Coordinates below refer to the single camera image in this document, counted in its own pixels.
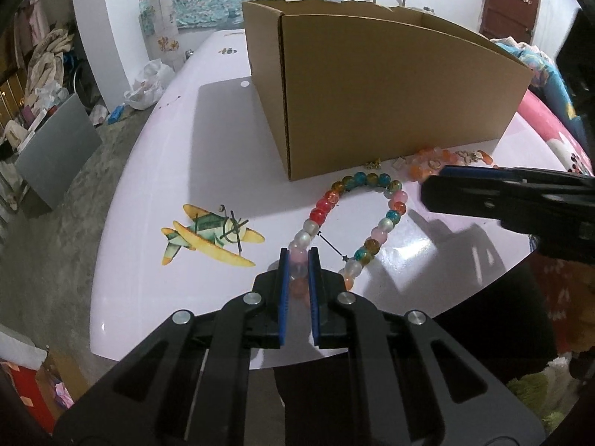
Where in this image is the white plastic bag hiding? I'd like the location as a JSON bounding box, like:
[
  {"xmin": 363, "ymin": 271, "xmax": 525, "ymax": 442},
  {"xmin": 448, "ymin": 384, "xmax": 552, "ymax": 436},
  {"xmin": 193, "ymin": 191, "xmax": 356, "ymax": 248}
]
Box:
[{"xmin": 123, "ymin": 59, "xmax": 175, "ymax": 111}]

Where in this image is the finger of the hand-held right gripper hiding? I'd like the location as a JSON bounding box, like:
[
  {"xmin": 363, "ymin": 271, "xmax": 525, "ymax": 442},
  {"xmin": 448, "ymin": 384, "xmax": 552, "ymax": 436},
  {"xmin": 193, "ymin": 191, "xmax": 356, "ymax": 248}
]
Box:
[
  {"xmin": 439, "ymin": 165, "xmax": 595, "ymax": 187},
  {"xmin": 421, "ymin": 175, "xmax": 595, "ymax": 256}
]

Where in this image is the pink hanging garment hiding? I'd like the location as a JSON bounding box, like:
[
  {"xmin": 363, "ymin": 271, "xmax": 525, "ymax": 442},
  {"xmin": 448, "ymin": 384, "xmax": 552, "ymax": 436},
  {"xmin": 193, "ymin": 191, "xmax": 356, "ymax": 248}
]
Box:
[{"xmin": 14, "ymin": 0, "xmax": 49, "ymax": 61}]

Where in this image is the red gift bag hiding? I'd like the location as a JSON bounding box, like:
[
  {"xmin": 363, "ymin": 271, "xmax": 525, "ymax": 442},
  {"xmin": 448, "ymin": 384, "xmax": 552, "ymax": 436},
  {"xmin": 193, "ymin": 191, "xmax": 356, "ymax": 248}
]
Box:
[{"xmin": 0, "ymin": 360, "xmax": 42, "ymax": 428}]

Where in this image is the brown cardboard box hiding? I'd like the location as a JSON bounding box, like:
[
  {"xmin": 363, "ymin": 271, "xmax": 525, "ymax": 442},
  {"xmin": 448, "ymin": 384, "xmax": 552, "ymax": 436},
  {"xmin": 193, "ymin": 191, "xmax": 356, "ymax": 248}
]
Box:
[{"xmin": 242, "ymin": 0, "xmax": 534, "ymax": 182}]

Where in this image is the fluffy green white garment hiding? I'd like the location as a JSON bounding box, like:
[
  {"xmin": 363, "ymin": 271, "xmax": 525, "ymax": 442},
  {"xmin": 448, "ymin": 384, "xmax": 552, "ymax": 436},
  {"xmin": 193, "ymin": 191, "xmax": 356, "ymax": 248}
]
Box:
[{"xmin": 506, "ymin": 358, "xmax": 579, "ymax": 428}]

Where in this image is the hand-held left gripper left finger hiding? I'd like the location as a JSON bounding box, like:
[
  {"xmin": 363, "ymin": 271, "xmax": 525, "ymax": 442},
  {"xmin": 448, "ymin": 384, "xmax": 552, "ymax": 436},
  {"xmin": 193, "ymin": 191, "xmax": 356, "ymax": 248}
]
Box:
[{"xmin": 51, "ymin": 248, "xmax": 290, "ymax": 446}]

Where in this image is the yellow airplane sticker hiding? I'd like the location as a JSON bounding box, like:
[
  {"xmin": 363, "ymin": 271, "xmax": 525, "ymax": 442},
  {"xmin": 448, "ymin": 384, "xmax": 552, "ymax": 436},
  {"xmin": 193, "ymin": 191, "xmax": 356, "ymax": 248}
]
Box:
[{"xmin": 160, "ymin": 203, "xmax": 267, "ymax": 268}]

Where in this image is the grey storage box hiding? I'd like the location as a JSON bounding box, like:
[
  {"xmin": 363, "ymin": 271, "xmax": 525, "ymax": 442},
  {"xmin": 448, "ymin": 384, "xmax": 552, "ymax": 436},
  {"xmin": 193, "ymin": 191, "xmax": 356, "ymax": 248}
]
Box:
[{"xmin": 14, "ymin": 92, "xmax": 103, "ymax": 210}]

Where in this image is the white board with flower stickers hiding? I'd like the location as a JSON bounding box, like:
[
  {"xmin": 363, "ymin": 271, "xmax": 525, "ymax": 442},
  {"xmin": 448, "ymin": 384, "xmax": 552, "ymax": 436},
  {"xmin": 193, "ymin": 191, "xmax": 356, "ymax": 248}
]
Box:
[{"xmin": 144, "ymin": 0, "xmax": 180, "ymax": 62}]

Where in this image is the pile of pale clothes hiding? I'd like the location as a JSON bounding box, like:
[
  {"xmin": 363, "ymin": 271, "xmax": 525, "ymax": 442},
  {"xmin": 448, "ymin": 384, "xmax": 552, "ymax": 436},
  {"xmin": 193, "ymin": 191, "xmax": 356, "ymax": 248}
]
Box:
[{"xmin": 21, "ymin": 28, "xmax": 77, "ymax": 103}]

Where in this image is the orange bead bracelet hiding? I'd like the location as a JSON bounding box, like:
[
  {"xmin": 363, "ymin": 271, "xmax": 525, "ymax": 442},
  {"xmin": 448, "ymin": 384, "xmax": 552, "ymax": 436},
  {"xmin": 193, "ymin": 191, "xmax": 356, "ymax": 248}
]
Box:
[{"xmin": 409, "ymin": 146, "xmax": 454, "ymax": 182}]

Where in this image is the brown paper bag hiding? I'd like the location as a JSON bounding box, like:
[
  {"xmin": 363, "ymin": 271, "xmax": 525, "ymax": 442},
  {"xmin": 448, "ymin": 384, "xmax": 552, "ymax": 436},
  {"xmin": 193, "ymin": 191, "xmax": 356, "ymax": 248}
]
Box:
[{"xmin": 35, "ymin": 348, "xmax": 89, "ymax": 421}]

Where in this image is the pink printed blanket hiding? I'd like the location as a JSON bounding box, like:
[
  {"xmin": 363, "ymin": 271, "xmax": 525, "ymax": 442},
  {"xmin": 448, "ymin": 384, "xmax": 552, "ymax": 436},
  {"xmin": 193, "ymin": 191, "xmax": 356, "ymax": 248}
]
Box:
[{"xmin": 516, "ymin": 88, "xmax": 595, "ymax": 363}]

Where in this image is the brown wooden door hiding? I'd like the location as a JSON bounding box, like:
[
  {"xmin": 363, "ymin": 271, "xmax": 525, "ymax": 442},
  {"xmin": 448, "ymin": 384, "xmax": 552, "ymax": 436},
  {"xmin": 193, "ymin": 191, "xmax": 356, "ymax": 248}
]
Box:
[{"xmin": 479, "ymin": 0, "xmax": 542, "ymax": 45}]

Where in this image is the blue printed quilt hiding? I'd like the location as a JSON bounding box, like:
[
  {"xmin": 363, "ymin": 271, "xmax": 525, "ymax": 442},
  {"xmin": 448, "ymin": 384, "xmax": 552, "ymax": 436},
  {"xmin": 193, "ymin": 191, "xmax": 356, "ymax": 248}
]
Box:
[{"xmin": 493, "ymin": 37, "xmax": 587, "ymax": 149}]

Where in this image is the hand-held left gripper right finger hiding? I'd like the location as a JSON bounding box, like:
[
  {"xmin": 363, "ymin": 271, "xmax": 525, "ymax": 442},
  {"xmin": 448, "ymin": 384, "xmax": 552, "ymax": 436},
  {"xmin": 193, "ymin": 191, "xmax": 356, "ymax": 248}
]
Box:
[{"xmin": 308, "ymin": 248, "xmax": 547, "ymax": 446}]

